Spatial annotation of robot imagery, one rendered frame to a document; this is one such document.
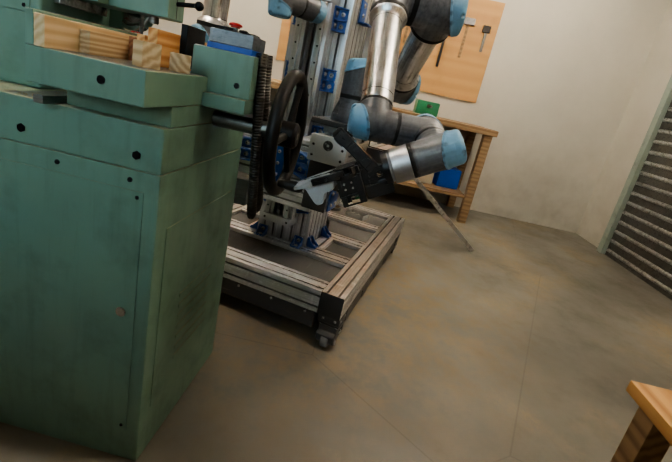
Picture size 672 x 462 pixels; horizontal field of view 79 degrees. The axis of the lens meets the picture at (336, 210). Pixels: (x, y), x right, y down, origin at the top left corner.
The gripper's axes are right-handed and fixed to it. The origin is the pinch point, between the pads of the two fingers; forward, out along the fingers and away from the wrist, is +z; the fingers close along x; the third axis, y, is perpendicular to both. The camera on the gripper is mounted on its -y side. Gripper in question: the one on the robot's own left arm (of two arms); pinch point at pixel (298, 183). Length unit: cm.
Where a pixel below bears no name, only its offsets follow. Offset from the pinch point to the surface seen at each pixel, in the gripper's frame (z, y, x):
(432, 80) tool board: -69, -16, 338
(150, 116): 19.5, -21.6, -12.5
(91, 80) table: 21.5, -28.6, -21.8
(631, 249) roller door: -181, 165, 261
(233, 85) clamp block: 6.9, -23.9, 1.1
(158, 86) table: 12.9, -25.0, -17.9
